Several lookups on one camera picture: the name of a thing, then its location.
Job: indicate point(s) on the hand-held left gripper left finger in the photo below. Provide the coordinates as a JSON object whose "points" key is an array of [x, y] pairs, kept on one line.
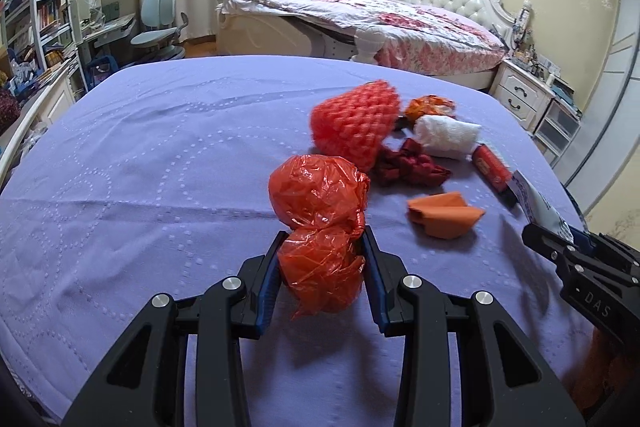
{"points": [[267, 287]]}

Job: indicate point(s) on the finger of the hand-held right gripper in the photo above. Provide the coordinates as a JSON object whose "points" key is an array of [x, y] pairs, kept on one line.
{"points": [[545, 239], [585, 241]]}

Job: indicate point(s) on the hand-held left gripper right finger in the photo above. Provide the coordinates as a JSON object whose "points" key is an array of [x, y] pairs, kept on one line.
{"points": [[375, 279]]}

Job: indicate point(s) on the white and blue packet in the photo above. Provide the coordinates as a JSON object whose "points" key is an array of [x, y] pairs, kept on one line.
{"points": [[537, 204]]}

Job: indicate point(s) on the red plastic bag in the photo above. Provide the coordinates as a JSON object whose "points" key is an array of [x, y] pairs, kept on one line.
{"points": [[315, 194]]}

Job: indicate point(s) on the white tissue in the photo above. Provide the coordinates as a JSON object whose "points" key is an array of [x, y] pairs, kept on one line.
{"points": [[445, 136]]}

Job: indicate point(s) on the red foam fruit net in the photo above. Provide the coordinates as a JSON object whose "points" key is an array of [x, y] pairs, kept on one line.
{"points": [[350, 122]]}

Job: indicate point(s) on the orange crinkled snack wrapper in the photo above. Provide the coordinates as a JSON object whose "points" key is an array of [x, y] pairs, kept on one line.
{"points": [[430, 107]]}

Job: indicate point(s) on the person's right forearm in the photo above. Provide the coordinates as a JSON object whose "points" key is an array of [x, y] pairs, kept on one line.
{"points": [[600, 377]]}

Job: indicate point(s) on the small red box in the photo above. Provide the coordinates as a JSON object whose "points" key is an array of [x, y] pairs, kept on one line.
{"points": [[492, 169]]}

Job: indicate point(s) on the orange folded paper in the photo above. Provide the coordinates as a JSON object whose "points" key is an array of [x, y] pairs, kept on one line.
{"points": [[442, 216]]}

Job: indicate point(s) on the clear plastic drawer unit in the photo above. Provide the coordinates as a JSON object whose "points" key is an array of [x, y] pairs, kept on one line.
{"points": [[557, 129]]}

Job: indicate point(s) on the dark red crumpled wrapper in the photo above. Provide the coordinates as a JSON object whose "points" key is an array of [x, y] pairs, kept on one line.
{"points": [[410, 167]]}

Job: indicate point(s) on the stack of papers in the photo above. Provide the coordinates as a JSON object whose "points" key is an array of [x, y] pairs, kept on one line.
{"points": [[565, 94]]}

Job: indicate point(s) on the white nightstand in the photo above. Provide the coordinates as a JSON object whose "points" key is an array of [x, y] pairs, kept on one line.
{"points": [[520, 94]]}

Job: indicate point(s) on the white sliding wardrobe door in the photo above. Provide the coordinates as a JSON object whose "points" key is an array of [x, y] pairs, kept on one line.
{"points": [[610, 82]]}

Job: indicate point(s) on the purple bedsheet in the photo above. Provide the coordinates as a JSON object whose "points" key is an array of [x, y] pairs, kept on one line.
{"points": [[150, 157]]}

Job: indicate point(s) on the clutter of small toiletries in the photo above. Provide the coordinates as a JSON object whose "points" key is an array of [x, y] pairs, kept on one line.
{"points": [[530, 52]]}

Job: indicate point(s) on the blue bag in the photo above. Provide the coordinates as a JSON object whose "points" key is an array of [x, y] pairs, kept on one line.
{"points": [[102, 72]]}

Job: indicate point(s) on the pink floral blanket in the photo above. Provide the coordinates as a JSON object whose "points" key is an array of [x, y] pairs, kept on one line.
{"points": [[350, 7]]}

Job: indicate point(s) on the light blue desk chair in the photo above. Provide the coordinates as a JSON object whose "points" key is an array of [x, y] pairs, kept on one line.
{"points": [[160, 27]]}

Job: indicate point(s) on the low white cabinet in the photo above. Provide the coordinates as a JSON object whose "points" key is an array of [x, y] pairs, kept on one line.
{"points": [[35, 117]]}

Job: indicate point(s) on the white desk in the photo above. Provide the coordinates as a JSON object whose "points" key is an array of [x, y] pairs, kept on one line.
{"points": [[107, 29]]}

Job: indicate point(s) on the white bookshelf with books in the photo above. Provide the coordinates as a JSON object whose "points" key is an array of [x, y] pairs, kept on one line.
{"points": [[40, 7]]}

